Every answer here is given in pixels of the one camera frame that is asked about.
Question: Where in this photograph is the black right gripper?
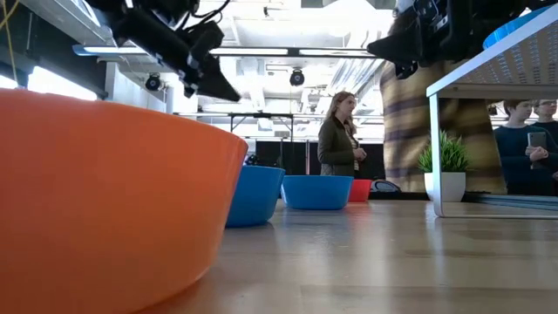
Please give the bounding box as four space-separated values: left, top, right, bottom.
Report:
365 0 470 81

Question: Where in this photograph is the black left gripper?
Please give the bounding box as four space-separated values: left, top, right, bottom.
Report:
147 25 242 104

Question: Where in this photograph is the blue plastic mini bowl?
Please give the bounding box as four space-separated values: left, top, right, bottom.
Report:
280 174 356 212
481 3 555 51
224 165 287 229

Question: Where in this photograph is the red plastic mini bowl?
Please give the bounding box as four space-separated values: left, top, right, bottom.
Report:
347 178 374 203

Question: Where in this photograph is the orange plastic mini bowl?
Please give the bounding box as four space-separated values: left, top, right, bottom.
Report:
0 88 249 314

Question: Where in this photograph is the black metal rack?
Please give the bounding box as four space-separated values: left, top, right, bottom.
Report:
227 112 296 143

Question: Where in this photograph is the person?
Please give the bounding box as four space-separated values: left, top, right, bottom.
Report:
493 99 558 196
532 98 558 134
378 60 509 196
316 90 368 178

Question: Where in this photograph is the white perforated metal shelf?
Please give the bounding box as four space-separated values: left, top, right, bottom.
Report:
425 3 558 221

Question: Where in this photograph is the black room divider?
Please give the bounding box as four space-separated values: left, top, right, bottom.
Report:
255 139 387 181

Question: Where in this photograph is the green plant in white pot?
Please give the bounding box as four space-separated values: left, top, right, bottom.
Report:
417 129 473 204

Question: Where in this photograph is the grey smartphone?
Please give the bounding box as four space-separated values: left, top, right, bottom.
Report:
527 131 548 150

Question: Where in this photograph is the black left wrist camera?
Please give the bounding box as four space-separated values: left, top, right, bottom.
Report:
186 19 227 58

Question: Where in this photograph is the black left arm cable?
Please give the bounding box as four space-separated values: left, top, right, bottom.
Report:
190 0 233 21

